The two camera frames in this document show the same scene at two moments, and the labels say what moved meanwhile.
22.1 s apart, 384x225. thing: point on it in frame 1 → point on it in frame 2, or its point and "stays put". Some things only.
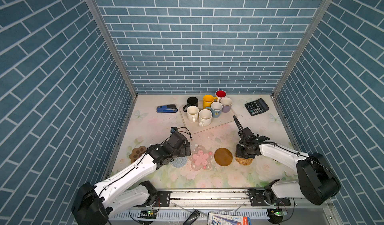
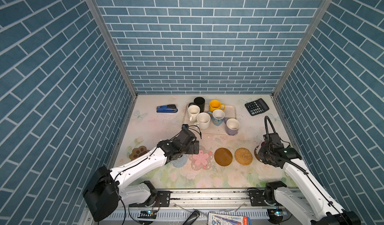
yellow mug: [207, 99] → [215, 104]
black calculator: [256, 107] stays put
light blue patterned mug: [216, 108] → [217, 116]
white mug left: [192, 113] stays put
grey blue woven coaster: [179, 162] stays put
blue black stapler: [168, 108] stays put
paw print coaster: [136, 152] stays put
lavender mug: [226, 102] → [232, 125]
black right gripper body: [242, 151] → [264, 154]
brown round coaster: [223, 156] stays put
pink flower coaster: [201, 158] stays put
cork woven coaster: [243, 161] stays put
